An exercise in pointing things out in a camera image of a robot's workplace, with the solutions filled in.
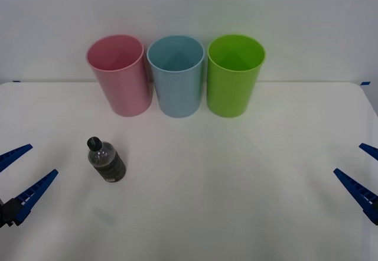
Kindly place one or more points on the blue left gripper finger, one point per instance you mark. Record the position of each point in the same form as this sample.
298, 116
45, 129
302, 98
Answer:
13, 156
32, 193

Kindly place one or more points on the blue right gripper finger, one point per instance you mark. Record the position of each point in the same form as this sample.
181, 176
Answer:
360, 191
370, 151

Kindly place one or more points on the small dark plastic bottle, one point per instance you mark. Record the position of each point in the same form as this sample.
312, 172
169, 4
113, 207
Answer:
110, 163

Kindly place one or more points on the pink plastic bin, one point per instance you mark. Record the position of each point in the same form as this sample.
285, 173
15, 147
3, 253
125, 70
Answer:
124, 89

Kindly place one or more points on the green plastic bin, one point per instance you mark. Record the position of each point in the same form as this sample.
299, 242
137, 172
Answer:
230, 92

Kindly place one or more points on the pale blue plastic bin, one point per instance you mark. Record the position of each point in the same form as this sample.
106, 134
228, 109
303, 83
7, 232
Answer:
177, 92

